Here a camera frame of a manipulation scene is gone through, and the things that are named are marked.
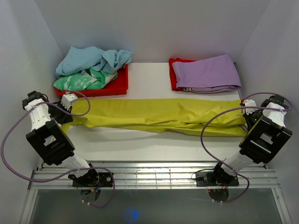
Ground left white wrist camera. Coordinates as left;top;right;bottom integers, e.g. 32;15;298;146
61;93;78;111

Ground light blue garment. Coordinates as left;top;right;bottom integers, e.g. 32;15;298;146
55;47;132;78

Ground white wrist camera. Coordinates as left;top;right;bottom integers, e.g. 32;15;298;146
61;93;78;111
240;99;257;115

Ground yellow-green trousers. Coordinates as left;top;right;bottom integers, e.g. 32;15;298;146
61;98;246;137

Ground red plastic tray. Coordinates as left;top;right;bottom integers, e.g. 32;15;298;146
56;65;128;97

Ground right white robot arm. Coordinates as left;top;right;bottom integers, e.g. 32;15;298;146
211;95;292;185

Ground green white patterned garment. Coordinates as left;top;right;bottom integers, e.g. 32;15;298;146
54;69;118;91

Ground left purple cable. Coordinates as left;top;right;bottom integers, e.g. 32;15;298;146
0;91;115;209

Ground folded red garment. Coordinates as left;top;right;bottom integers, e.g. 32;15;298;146
169;58;195;91

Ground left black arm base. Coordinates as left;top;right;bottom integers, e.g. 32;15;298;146
68;169;113;202

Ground folded purple trousers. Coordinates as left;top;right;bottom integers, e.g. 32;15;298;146
172;54;242;93

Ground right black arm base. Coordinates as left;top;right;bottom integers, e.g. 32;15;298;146
191;169;239;202

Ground aluminium rail frame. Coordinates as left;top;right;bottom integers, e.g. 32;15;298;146
21;162;291;224

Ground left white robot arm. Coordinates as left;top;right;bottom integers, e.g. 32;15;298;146
22;91;100;187

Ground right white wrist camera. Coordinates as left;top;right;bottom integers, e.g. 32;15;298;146
240;99;257;115

